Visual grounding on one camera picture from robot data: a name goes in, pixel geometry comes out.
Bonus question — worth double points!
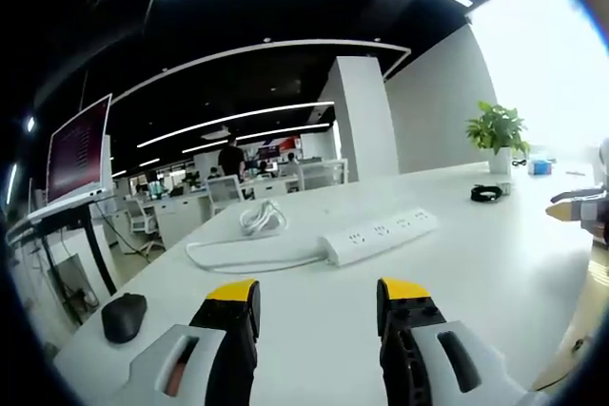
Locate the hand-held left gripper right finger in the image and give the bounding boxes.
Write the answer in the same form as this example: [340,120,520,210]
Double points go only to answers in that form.
[376,277,505,406]

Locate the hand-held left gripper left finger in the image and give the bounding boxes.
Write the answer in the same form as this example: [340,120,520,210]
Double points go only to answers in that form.
[127,278,262,406]

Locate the white power strip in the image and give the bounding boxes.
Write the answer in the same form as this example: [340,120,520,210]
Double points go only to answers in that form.
[318,207,440,268]

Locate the white charger with cable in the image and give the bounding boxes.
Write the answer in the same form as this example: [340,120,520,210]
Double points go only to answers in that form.
[238,199,288,238]

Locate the white desk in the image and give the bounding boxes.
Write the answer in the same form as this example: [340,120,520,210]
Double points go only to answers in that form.
[51,161,605,406]

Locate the blue box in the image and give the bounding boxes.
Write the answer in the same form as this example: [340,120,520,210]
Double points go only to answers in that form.
[527,157,554,176]

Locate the potted green plant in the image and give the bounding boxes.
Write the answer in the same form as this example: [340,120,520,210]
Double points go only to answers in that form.
[464,100,532,175]

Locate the black computer mouse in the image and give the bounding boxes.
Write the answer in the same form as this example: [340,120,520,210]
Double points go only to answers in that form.
[101,292,148,345]

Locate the white office chair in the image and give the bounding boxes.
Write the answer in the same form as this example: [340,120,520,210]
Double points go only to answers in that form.
[205,173,246,215]
[124,198,166,262]

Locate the white pillar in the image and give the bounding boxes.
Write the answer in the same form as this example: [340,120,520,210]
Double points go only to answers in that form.
[317,55,400,184]

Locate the monitor with red screen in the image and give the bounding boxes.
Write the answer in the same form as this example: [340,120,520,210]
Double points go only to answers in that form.
[27,92,115,222]

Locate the white power strip cable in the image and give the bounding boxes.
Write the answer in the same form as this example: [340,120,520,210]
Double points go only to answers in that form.
[185,240,329,275]

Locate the black coiled cable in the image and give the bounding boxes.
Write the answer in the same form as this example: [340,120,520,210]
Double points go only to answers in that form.
[470,184,503,203]

